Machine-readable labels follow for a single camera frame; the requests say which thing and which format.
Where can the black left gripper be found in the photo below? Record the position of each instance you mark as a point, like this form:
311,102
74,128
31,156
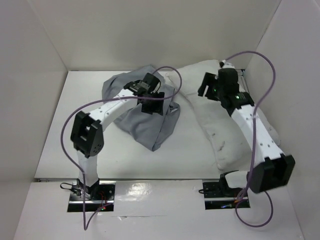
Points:
156,107

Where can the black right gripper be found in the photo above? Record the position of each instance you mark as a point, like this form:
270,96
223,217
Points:
207,84

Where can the grey pillowcase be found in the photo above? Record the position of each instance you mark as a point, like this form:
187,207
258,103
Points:
150,130

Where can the white pillow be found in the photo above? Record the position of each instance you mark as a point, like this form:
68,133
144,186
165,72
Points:
230,146

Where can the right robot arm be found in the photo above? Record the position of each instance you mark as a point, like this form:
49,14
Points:
270,167

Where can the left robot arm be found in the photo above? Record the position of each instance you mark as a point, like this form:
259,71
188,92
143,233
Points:
87,133

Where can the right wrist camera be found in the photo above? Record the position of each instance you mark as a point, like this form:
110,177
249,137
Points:
224,66

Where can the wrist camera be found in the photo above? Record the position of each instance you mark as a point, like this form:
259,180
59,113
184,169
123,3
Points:
224,66
151,80

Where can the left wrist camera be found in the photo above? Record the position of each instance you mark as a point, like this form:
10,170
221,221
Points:
151,80

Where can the aluminium frame rail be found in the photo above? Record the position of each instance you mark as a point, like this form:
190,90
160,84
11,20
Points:
242,79

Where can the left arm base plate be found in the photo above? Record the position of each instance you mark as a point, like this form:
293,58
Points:
101,197

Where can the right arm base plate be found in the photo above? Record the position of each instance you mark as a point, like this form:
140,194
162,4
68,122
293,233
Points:
218,195

